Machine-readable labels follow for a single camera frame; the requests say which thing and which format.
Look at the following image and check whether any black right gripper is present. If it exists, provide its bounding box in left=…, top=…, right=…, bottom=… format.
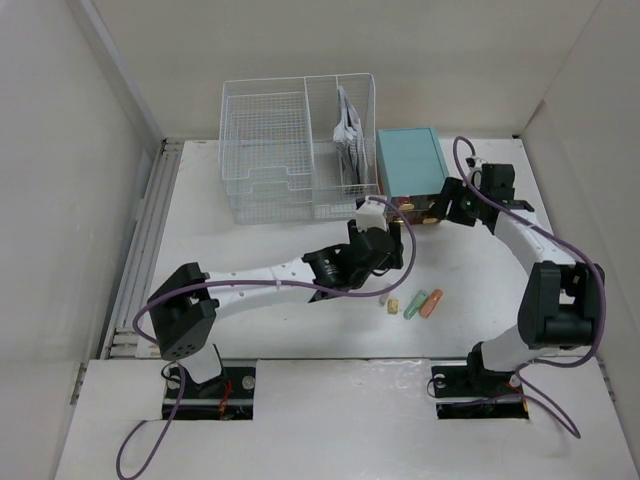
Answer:
left=426, top=176, right=488, bottom=227

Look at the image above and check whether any grey setup guide booklet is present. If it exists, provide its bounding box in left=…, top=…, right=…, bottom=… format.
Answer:
left=333, top=86, right=369, bottom=185

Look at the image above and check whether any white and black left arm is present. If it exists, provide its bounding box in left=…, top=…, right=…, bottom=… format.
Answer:
left=147, top=220, right=404, bottom=397

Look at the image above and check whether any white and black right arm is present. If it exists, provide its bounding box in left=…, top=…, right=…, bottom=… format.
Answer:
left=429, top=156, right=604, bottom=398

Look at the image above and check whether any teal mini drawer cabinet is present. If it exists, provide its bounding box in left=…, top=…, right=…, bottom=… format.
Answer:
left=376, top=127, right=449, bottom=225

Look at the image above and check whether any yellow small clip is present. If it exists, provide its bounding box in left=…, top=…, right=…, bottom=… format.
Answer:
left=387, top=298, right=400, bottom=315

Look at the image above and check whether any green highlighter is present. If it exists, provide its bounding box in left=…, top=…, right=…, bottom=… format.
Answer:
left=403, top=290, right=429, bottom=320

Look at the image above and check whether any orange highlighter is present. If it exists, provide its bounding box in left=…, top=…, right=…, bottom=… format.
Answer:
left=419, top=289, right=443, bottom=318

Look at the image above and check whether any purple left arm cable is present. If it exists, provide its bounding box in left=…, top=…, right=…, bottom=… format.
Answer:
left=115, top=195, right=419, bottom=479

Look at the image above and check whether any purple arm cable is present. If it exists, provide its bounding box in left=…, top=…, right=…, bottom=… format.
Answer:
left=452, top=135, right=609, bottom=440
left=115, top=195, right=419, bottom=479

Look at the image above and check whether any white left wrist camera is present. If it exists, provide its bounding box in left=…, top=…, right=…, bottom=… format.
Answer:
left=355, top=196, right=388, bottom=232

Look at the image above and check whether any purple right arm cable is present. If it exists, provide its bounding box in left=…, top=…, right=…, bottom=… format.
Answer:
left=452, top=135, right=609, bottom=440

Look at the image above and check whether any white wire mesh organizer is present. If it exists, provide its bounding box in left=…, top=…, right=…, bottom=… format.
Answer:
left=219, top=73, right=380, bottom=225

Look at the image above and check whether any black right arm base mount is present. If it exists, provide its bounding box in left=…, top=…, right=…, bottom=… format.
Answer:
left=428, top=362, right=529, bottom=420

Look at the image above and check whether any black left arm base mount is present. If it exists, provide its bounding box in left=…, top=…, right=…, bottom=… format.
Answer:
left=161, top=361, right=257, bottom=421

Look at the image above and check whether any aluminium rail frame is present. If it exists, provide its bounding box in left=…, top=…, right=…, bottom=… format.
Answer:
left=97, top=139, right=184, bottom=360

